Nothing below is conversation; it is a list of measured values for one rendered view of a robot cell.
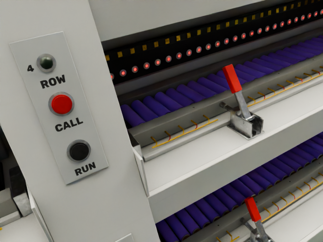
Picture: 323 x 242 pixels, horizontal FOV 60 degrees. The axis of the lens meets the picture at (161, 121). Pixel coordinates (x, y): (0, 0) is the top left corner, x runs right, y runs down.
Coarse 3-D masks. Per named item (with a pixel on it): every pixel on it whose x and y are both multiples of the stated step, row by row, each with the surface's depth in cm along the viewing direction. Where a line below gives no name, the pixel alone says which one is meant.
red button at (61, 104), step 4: (56, 96) 22; (60, 96) 22; (64, 96) 22; (52, 100) 22; (56, 100) 22; (60, 100) 22; (64, 100) 22; (68, 100) 22; (52, 104) 22; (56, 104) 22; (60, 104) 22; (64, 104) 22; (68, 104) 23; (52, 108) 22; (56, 108) 22; (60, 108) 22; (64, 108) 22; (68, 108) 23; (56, 112) 22; (60, 112) 22; (64, 112) 22
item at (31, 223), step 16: (0, 160) 36; (16, 160) 36; (16, 176) 29; (16, 192) 27; (32, 208) 22; (16, 224) 27; (32, 224) 27; (0, 240) 26; (16, 240) 26; (32, 240) 25; (48, 240) 24
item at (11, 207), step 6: (0, 192) 28; (6, 192) 28; (0, 198) 27; (6, 198) 27; (12, 198) 27; (0, 204) 27; (6, 204) 27; (12, 204) 27; (0, 210) 27; (6, 210) 27; (12, 210) 28; (18, 210) 28; (0, 216) 27; (0, 228) 26
